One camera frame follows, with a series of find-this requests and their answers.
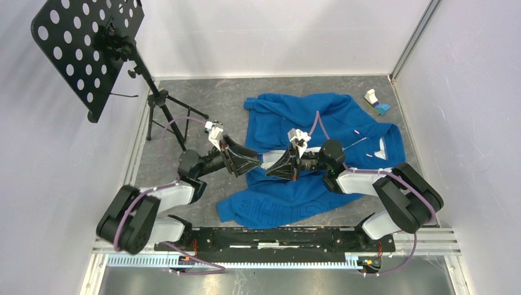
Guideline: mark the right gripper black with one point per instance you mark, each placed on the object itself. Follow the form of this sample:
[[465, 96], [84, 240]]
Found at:
[[287, 167]]

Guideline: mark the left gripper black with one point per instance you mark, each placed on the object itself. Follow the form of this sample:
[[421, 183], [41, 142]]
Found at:
[[238, 166]]

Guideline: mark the blue zip-up jacket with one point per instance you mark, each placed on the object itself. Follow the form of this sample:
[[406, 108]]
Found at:
[[341, 135]]

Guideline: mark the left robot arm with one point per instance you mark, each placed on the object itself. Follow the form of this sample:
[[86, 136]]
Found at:
[[131, 220]]

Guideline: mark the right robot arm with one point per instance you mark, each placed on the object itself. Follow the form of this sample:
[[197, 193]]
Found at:
[[409, 201]]

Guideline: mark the small blue toy robot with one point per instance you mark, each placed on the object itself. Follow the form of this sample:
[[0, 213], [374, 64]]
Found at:
[[218, 124]]

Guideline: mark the white blue toy block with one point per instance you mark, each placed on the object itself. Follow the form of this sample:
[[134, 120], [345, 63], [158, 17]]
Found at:
[[372, 100]]

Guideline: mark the black perforated music stand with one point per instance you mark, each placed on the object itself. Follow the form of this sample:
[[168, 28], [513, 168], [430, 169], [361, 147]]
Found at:
[[88, 43]]

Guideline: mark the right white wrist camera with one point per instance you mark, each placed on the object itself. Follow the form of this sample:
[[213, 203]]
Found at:
[[299, 140]]

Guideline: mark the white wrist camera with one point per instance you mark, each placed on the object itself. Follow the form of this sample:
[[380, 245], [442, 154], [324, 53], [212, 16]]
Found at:
[[299, 140], [214, 134]]

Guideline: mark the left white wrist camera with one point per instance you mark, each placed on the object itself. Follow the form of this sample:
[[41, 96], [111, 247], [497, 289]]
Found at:
[[214, 134]]

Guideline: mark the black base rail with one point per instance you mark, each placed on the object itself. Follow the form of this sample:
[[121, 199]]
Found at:
[[283, 244]]

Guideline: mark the white toothed cable tray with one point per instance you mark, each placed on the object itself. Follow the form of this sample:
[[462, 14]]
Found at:
[[178, 261]]

